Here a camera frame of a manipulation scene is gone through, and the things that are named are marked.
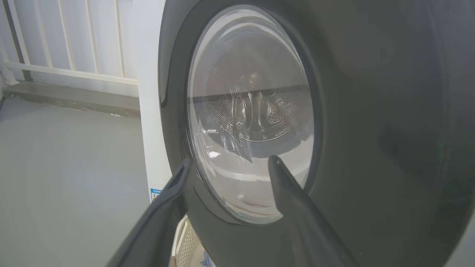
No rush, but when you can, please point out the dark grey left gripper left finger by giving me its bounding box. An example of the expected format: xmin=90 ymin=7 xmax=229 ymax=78
xmin=106 ymin=158 xmax=193 ymax=267

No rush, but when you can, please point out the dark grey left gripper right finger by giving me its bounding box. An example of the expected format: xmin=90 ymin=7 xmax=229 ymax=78
xmin=268 ymin=155 xmax=358 ymax=267

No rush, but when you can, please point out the black round glass washer door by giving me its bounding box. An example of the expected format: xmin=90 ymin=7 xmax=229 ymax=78
xmin=158 ymin=0 xmax=475 ymax=267

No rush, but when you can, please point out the white front-load washing machine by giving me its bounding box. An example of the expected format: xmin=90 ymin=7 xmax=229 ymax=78
xmin=132 ymin=0 xmax=475 ymax=267

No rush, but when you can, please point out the cream perforated laundry basket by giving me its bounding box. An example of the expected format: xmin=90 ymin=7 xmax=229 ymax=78
xmin=170 ymin=215 xmax=208 ymax=267

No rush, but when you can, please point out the white slatted railing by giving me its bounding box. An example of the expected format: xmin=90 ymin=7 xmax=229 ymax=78
xmin=0 ymin=0 xmax=138 ymax=86

